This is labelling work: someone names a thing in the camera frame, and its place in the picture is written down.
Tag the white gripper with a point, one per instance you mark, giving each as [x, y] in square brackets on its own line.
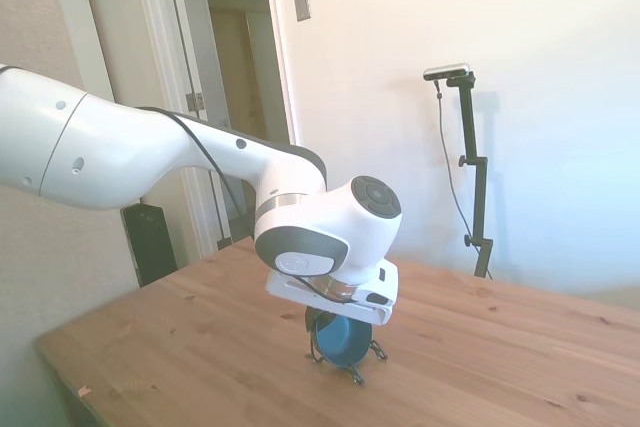
[380, 292]

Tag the blue bowl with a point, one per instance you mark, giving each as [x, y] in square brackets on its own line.
[345, 344]

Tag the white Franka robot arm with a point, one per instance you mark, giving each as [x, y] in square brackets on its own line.
[125, 147]

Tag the black tower speaker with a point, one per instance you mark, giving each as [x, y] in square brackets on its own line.
[150, 244]

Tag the small paper scrap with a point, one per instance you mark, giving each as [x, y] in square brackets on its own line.
[83, 390]

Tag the metal door hinge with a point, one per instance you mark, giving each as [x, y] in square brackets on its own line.
[195, 100]

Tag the white door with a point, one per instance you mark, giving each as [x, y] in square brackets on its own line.
[235, 72]

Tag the camera on black stand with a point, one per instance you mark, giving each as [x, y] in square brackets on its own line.
[446, 157]

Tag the black camera stand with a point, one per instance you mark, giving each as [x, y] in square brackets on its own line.
[474, 147]

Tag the grey camera on stand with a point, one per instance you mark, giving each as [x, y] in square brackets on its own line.
[447, 71]

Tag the grey wall switch plate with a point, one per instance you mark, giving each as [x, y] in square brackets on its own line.
[302, 3]

